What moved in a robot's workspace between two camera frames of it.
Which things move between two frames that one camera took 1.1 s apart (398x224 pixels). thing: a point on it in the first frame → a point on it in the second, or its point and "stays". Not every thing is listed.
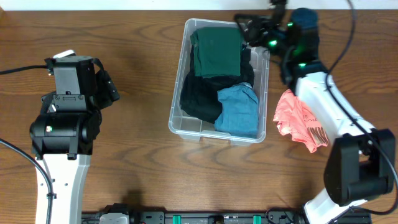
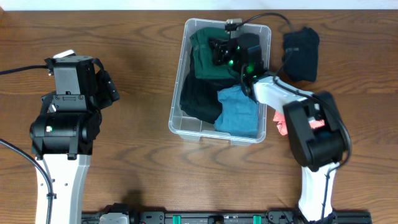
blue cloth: (240, 110) stays
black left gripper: (104, 90) stays
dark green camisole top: (217, 51) stays
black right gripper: (260, 25) → (220, 48)
